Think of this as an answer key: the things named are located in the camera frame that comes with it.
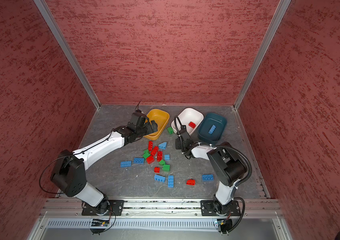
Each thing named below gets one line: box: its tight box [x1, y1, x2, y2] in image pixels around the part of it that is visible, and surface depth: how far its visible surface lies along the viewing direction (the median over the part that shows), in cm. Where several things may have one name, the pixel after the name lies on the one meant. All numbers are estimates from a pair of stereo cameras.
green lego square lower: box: [162, 164, 171, 172], surface depth 87 cm
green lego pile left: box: [142, 149, 151, 159], surface depth 93 cm
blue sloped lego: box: [158, 141, 168, 150], surface depth 97 cm
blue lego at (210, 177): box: [202, 174, 214, 181], surface depth 85 cm
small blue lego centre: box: [164, 154, 171, 161], surface depth 92 cm
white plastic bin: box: [171, 108, 204, 136], surface depth 112 cm
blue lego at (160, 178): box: [154, 174, 166, 183], surface depth 83 cm
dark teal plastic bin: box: [198, 112, 227, 145], surface depth 106 cm
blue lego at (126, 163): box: [120, 160, 132, 168], surface depth 90 cm
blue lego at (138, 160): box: [133, 157, 145, 164], surface depth 92 cm
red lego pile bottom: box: [146, 155, 155, 165], surface depth 91 cm
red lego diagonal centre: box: [151, 146, 159, 157], surface depth 96 cm
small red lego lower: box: [153, 166, 161, 174], surface depth 88 cm
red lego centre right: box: [157, 150, 163, 162], surface depth 94 cm
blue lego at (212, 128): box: [208, 124, 216, 134], surface depth 105 cm
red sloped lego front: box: [186, 179, 196, 186], surface depth 84 cm
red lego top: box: [148, 141, 154, 151], surface depth 98 cm
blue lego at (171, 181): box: [167, 175, 175, 188], surface depth 83 cm
